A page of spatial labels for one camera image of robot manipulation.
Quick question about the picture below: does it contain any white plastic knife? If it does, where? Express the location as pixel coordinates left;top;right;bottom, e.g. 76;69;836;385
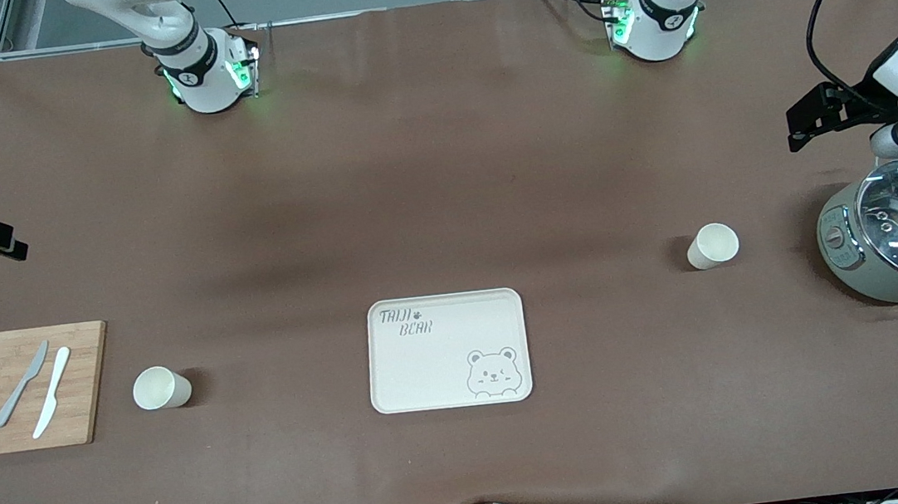
23;345;80;440

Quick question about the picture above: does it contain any brown table cover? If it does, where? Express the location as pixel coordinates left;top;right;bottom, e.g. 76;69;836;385
0;0;898;504

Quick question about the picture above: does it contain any grey plastic knife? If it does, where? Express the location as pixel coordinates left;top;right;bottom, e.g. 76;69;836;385
0;340;58;428

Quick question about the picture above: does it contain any wooden cutting board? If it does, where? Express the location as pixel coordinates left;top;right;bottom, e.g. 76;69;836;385
0;320;120;455

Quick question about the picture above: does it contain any beige bear print tray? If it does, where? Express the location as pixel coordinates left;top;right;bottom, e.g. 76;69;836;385
360;286;534;417

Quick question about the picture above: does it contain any white IKEA cup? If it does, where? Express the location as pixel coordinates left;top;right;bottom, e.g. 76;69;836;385
130;362;195;413
683;220;743;272

